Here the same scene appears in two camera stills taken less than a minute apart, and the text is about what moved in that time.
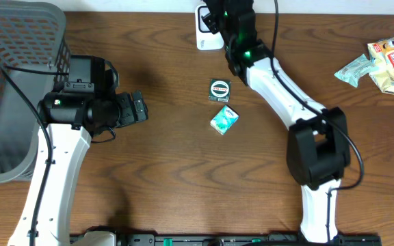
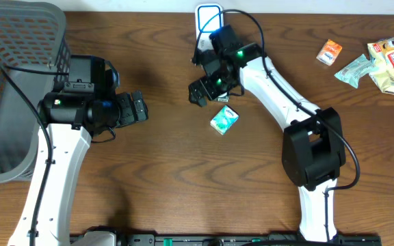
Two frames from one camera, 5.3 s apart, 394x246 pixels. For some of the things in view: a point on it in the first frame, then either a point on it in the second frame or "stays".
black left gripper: x=130 y=109 stays
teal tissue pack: x=224 y=119 stays
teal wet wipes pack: x=351 y=73 stays
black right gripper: x=206 y=18 -> x=193 y=90
